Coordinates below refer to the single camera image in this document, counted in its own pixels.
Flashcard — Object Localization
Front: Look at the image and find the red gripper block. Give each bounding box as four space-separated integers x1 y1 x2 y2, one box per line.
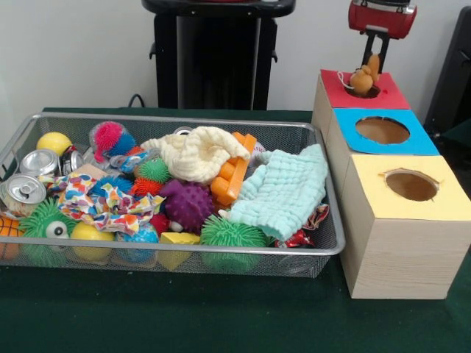
347 0 418 74

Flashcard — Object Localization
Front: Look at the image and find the brown plush toy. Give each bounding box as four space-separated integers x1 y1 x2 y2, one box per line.
348 54 383 99

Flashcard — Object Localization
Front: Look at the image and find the mint green knitted cloth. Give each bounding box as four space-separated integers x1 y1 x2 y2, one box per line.
227 143 330 242

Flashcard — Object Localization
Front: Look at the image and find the shallow silver mesh bin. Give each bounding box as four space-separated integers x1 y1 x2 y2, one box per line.
0 112 347 279

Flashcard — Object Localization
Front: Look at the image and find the wooden box with three holes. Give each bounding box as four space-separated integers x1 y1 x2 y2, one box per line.
311 68 471 300

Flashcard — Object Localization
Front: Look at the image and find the black office chair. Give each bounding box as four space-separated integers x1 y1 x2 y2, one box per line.
422 5 471 128

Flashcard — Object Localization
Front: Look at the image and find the dark green cloth side table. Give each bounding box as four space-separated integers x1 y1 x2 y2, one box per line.
439 118 471 149

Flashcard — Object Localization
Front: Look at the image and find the colourful dotted cloth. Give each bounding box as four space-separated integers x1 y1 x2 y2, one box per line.
305 202 330 231
38 172 166 236

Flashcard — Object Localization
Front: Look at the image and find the orange plastic block toy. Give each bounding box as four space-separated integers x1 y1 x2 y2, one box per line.
210 132 258 207

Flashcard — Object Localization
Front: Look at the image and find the cream knitted cloth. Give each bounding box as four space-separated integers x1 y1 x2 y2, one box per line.
141 126 252 184

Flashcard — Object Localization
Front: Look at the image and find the green spiky rubber ball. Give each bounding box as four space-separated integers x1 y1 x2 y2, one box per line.
199 214 268 271

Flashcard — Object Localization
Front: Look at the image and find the purple knobbly ball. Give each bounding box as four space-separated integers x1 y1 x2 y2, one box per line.
158 179 216 235

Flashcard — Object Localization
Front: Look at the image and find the dark green table cloth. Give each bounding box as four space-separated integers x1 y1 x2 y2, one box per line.
0 106 471 353

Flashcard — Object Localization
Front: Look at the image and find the yellow ball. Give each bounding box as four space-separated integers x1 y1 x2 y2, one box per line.
35 131 73 157

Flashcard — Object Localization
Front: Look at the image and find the silver drink can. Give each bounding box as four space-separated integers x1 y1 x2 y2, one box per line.
0 173 48 217
18 149 62 178

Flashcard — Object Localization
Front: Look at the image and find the green spiky ball with eye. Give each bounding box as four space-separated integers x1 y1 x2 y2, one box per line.
17 197 79 268

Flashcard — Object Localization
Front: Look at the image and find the small orange basketball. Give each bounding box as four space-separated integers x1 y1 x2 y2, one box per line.
0 215 25 260

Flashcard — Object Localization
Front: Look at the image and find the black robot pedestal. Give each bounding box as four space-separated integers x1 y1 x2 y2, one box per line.
141 0 297 110

